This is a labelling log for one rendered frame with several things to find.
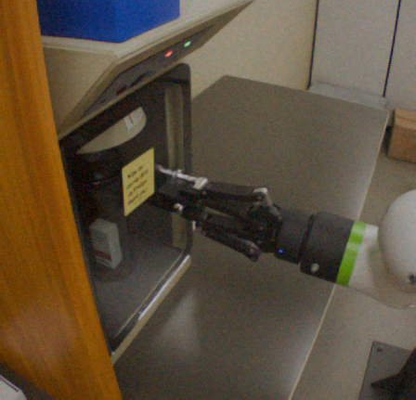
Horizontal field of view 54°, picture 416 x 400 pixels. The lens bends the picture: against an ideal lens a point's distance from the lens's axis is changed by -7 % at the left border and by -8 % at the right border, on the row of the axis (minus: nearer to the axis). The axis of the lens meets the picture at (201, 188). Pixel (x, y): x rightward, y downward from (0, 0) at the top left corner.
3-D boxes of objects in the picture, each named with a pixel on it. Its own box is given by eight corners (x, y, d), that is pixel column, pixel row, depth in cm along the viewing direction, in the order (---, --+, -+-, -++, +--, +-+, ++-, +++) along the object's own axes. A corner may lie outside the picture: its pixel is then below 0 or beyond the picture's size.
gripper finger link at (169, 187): (196, 208, 66) (196, 204, 65) (156, 195, 68) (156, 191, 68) (205, 198, 68) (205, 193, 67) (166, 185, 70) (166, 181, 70)
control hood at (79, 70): (33, 135, 42) (16, 41, 37) (188, 45, 66) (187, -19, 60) (123, 162, 38) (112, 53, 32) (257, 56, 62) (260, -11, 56)
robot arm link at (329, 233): (344, 252, 52) (330, 301, 57) (360, 201, 61) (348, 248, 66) (298, 238, 54) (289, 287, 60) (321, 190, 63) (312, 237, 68)
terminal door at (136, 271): (102, 361, 68) (45, 148, 44) (189, 250, 90) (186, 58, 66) (106, 363, 67) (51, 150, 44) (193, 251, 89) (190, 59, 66)
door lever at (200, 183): (153, 210, 69) (152, 196, 67) (183, 178, 75) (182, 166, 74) (183, 219, 67) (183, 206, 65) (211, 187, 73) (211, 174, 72)
